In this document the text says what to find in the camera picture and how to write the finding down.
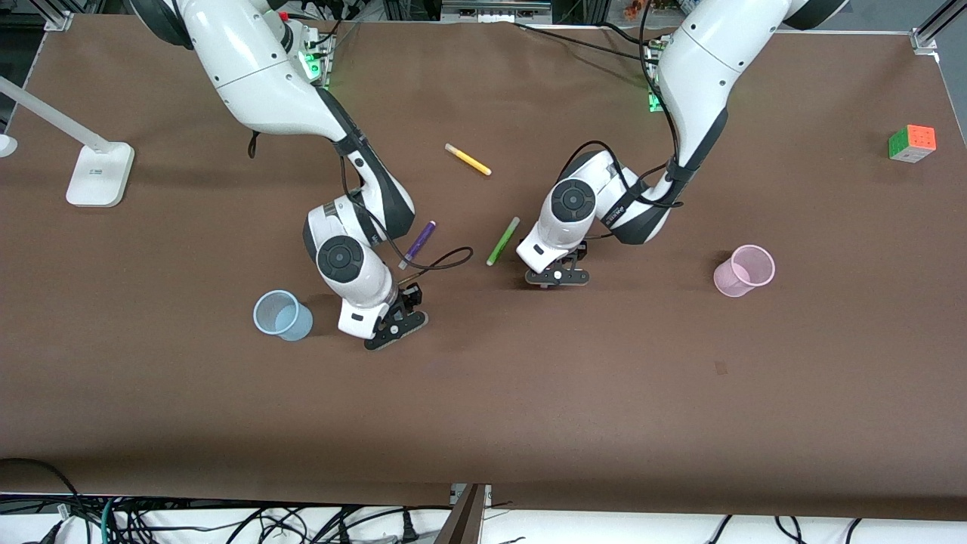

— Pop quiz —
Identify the green marker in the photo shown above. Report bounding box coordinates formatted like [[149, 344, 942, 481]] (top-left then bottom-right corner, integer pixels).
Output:
[[486, 217, 521, 267]]

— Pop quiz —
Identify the purple marker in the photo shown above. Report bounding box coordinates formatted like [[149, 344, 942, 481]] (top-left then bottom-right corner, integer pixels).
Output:
[[398, 221, 437, 271]]

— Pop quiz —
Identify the light blue plastic cup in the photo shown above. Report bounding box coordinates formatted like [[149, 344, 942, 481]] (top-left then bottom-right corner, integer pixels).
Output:
[[252, 289, 314, 342]]

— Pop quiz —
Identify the brown table mat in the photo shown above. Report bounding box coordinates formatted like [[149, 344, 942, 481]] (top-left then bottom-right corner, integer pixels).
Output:
[[0, 14, 967, 522]]

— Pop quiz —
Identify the yellow marker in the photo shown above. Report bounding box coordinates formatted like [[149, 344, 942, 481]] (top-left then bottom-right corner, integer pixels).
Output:
[[444, 143, 493, 177]]

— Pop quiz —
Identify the light pink plastic cup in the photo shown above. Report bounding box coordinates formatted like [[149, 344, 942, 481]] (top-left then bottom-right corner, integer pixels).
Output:
[[713, 244, 777, 298]]

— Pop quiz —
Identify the white desk lamp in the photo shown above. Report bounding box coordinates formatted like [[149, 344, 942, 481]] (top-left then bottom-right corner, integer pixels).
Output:
[[0, 76, 135, 207]]

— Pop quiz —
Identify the colourful puzzle cube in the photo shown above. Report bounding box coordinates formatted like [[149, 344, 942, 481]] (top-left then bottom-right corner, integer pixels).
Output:
[[888, 125, 937, 163]]

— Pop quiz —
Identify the black right arm gripper cable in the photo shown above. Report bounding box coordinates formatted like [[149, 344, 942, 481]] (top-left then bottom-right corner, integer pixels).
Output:
[[340, 151, 474, 288]]

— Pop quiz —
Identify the black arm gripper cable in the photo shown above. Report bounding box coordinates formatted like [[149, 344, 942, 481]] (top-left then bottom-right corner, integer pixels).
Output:
[[340, 151, 474, 288], [563, 0, 684, 209]]

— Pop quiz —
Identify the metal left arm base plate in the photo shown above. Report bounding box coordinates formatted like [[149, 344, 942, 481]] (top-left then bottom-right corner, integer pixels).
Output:
[[644, 38, 667, 114]]

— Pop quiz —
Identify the aluminium frame post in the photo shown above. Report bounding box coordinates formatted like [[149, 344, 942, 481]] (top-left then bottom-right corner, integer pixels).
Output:
[[434, 484, 492, 544]]

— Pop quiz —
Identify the black left arm gripper cable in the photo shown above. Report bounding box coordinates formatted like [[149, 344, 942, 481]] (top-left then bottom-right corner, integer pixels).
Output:
[[563, 0, 684, 209]]

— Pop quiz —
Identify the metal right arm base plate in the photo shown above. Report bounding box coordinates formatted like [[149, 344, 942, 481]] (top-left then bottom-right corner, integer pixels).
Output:
[[301, 29, 337, 89]]

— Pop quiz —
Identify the aluminium frame profile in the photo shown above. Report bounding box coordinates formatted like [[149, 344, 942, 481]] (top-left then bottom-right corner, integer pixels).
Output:
[[910, 0, 967, 54]]

